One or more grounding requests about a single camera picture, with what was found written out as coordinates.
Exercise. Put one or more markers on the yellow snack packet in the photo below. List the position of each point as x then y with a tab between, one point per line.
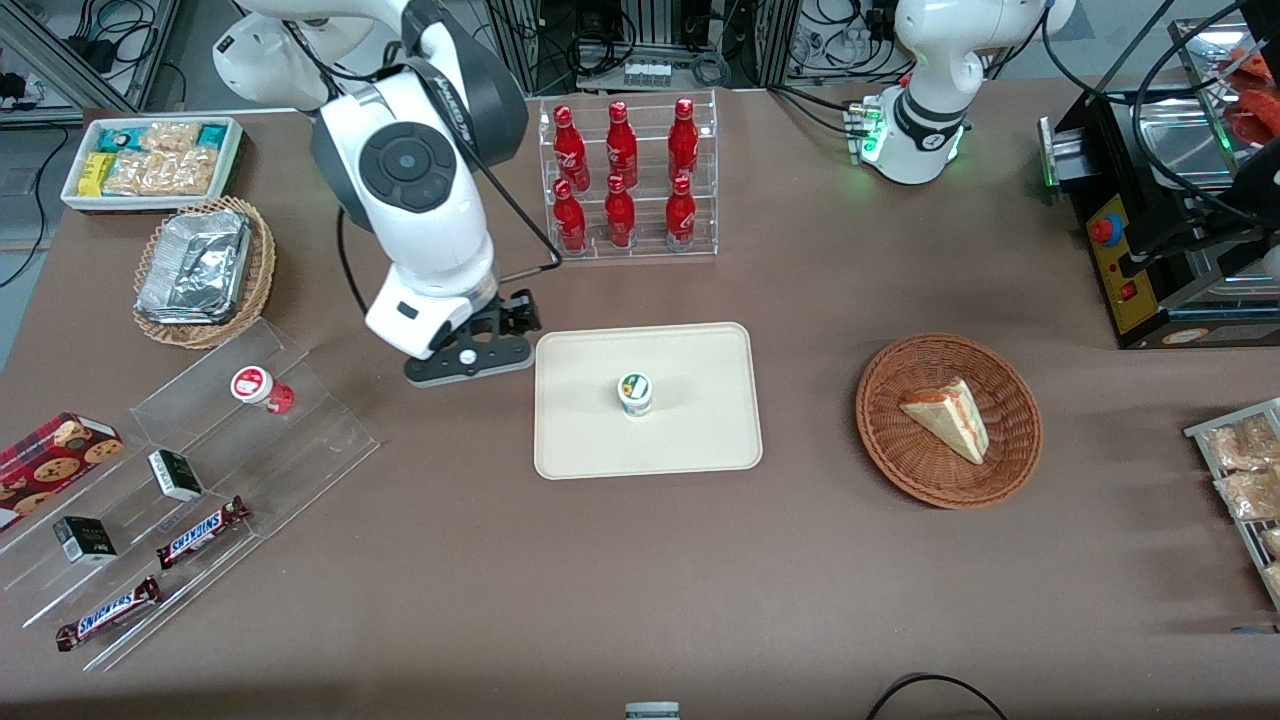
96	175

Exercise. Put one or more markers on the red gum bottle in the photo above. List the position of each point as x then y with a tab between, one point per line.
255	387

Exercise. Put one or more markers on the black toaster machine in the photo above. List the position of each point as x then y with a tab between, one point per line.
1150	325

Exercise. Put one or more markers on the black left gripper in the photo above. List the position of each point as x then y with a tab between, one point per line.
1256	188

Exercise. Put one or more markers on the red cola bottle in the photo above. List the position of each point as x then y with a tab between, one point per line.
683	142
680	216
619	218
621	148
570	222
570	150

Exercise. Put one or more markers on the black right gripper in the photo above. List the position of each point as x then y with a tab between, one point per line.
517	310

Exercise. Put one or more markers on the Snickers bar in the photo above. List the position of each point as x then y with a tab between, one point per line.
108	614
200	533

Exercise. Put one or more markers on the silver foil container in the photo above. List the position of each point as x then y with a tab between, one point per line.
195	265

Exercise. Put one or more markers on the clear acrylic bottle rack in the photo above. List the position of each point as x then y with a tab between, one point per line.
600	253

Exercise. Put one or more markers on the tray of snack packets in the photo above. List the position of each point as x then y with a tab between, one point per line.
1200	432

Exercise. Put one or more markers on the red tartan cookie box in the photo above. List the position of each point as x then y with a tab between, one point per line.
55	455

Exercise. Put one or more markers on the clear acrylic stepped display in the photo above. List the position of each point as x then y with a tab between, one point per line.
300	440

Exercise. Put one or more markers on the green gum bottle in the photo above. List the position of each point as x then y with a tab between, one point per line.
635	395

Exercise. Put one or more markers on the white snack bin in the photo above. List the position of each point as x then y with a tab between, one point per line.
232	170

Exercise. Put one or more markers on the light woven wicker basket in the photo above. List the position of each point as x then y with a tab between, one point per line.
262	270

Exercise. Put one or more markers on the black power adapter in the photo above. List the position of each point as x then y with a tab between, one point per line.
95	52

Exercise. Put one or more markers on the red emergency stop button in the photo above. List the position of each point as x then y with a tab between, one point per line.
1105	230

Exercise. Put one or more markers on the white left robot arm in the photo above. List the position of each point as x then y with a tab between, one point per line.
930	60

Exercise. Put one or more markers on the clear bag of crackers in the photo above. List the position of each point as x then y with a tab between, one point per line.
170	136
165	172

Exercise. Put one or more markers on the clear bag of pastry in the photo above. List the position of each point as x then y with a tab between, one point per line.
1273	580
1240	445
1272	542
1250	495

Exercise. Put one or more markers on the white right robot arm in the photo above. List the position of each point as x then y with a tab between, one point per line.
430	240

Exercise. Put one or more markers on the white terminal strip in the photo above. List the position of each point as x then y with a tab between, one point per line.
647	74

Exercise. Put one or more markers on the small black box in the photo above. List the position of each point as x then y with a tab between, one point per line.
85	540
176	476

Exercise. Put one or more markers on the brown round wicker basket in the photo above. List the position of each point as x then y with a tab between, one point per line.
900	455

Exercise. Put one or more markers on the aluminium frame bar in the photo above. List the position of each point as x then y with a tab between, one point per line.
70	65

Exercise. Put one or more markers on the red food pack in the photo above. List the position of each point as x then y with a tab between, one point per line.
1260	115

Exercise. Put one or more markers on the beige plastic tray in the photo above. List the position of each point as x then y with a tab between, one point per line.
700	420

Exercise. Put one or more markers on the teal snack packet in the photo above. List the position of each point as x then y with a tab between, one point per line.
213	135
120	140

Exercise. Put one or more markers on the wrapped triangle sandwich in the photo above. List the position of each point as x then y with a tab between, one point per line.
950	420

